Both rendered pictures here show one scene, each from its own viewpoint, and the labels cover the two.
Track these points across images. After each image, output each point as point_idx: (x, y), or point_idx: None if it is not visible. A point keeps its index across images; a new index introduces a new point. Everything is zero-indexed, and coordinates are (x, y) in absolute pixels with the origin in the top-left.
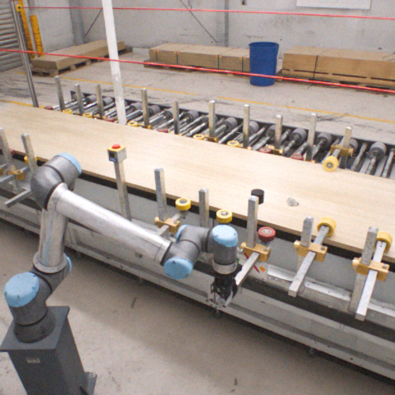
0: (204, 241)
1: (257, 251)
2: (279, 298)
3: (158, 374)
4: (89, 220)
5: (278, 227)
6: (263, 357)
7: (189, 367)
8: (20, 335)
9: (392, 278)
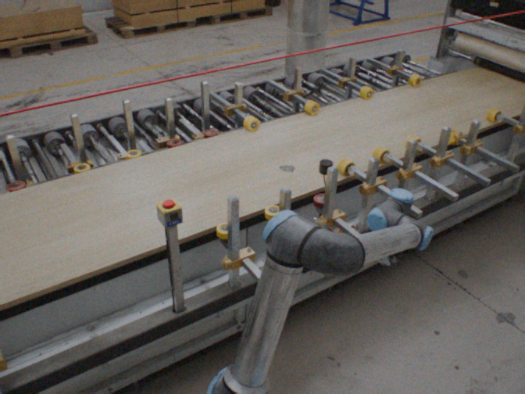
0: (400, 210)
1: (337, 217)
2: None
3: None
4: (384, 248)
5: (316, 191)
6: (316, 325)
7: (294, 388)
8: None
9: (388, 178)
